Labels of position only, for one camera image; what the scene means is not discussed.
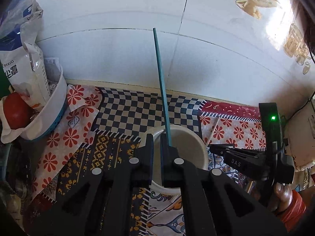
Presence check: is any white ceramic utensil cup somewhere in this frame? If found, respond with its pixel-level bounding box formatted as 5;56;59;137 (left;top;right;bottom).
140;125;209;196

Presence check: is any teal chopstick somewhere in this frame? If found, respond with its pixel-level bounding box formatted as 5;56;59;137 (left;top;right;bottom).
153;28;172;146

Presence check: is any blue white food bag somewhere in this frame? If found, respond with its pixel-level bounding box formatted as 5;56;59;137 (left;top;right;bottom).
1;0;51;111

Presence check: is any person's right hand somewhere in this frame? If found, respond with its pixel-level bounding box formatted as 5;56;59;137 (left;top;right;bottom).
267;183;307;231

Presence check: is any colourful patchwork table mat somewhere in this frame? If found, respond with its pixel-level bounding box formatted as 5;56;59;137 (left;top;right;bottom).
29;84;271;236

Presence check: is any white rice cooker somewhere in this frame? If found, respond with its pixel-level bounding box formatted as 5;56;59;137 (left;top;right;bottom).
284;98;315;171

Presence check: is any red tomato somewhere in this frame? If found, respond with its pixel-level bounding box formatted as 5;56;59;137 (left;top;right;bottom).
3;92;32;129

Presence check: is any black power cable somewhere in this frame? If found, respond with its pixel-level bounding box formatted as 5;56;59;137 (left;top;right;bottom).
282;41;315;124

